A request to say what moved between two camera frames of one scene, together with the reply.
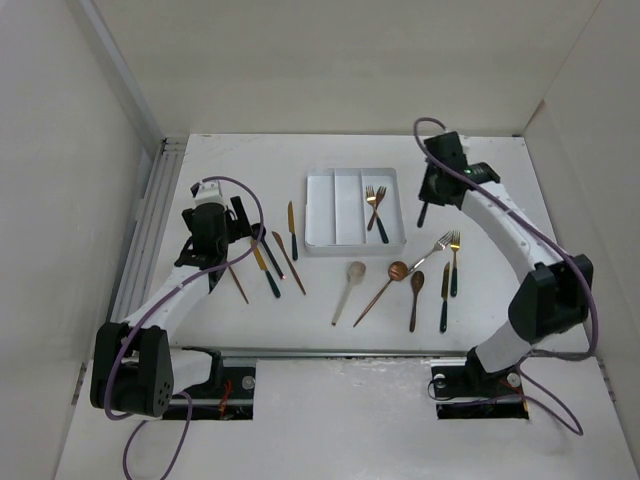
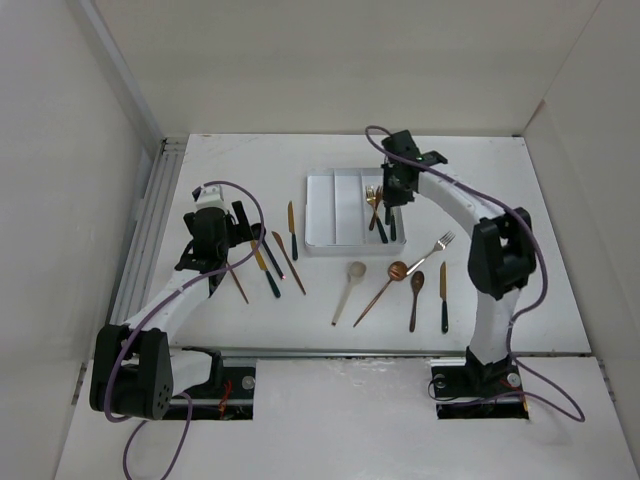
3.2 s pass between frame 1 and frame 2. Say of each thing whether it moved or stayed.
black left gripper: stayed
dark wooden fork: stayed
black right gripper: moved
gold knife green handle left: stayed
